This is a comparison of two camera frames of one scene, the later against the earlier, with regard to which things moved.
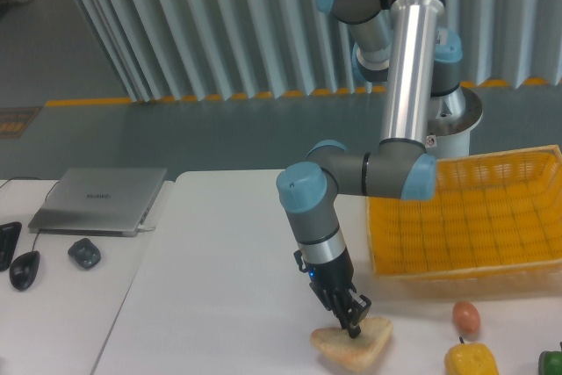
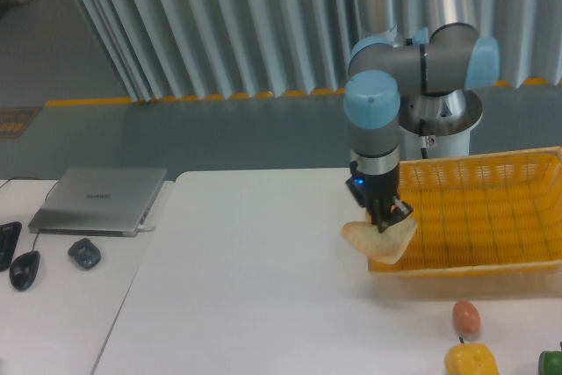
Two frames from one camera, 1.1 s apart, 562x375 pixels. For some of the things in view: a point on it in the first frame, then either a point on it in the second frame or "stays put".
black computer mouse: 24,270 stays put
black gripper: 351,306 -> 375,193
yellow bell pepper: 470,358 stays put
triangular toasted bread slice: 358,353 -> 386,246
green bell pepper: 550,363 stays put
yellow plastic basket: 491,213 stays put
